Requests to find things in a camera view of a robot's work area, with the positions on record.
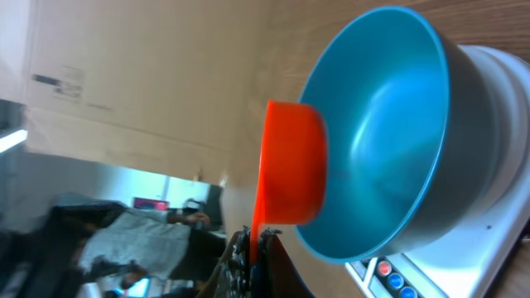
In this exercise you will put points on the white digital kitchen scale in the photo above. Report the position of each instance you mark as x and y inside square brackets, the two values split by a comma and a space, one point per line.
[465, 261]

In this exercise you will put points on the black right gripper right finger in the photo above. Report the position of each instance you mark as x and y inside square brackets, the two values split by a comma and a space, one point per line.
[277, 277]

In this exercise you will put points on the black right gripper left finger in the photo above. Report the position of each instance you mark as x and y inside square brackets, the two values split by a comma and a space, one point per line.
[231, 276]

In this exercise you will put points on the brown cardboard box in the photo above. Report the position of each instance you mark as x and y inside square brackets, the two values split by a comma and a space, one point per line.
[152, 85]

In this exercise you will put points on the orange measuring scoop blue handle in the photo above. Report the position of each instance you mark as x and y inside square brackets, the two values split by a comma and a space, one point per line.
[292, 169]

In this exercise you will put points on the teal blue bowl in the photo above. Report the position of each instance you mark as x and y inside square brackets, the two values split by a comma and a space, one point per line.
[413, 136]

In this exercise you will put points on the person in grey shirt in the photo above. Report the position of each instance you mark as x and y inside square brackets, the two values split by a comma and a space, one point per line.
[80, 241]

